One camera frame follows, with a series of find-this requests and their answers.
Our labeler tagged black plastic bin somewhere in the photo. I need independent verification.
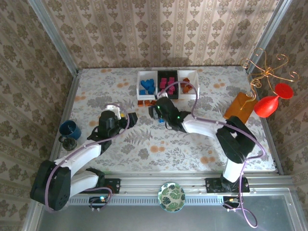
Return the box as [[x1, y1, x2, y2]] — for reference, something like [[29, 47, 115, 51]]
[[156, 69, 180, 101]]

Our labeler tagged floral tablecloth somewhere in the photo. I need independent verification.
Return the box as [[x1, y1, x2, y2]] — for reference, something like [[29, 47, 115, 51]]
[[49, 67, 282, 173]]

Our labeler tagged dark blue cup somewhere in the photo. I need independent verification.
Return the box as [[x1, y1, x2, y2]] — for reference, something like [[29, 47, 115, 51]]
[[59, 119, 82, 141]]

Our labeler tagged small black cup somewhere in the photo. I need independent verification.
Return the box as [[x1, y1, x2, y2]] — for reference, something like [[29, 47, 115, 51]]
[[59, 136, 78, 151]]

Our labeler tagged leaf print plate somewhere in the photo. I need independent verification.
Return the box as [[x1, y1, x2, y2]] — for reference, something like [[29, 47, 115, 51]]
[[157, 182, 186, 213]]

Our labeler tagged red plastic wine glass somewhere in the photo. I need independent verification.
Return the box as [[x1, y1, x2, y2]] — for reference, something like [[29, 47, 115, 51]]
[[254, 83, 295, 118]]

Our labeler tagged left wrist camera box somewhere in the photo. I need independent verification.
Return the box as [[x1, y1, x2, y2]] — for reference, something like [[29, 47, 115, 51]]
[[107, 103, 121, 118]]

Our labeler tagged aluminium mounting rail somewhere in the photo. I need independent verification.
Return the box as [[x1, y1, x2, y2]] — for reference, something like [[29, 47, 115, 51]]
[[69, 172, 293, 195]]

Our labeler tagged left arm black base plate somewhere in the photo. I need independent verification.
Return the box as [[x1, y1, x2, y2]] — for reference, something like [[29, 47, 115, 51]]
[[96, 178, 121, 194]]

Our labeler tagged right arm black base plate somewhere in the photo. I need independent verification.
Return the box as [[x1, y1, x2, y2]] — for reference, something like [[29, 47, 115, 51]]
[[205, 177, 250, 193]]

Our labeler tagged slotted grey cable duct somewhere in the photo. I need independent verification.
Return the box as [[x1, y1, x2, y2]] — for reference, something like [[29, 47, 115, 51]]
[[69, 195, 224, 205]]

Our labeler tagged aluminium frame post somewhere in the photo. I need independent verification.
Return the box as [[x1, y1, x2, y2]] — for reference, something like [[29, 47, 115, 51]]
[[27, 0, 79, 75], [246, 0, 293, 73]]

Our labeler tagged gold wire stand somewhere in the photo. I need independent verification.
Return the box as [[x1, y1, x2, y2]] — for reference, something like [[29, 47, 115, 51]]
[[240, 47, 300, 104]]

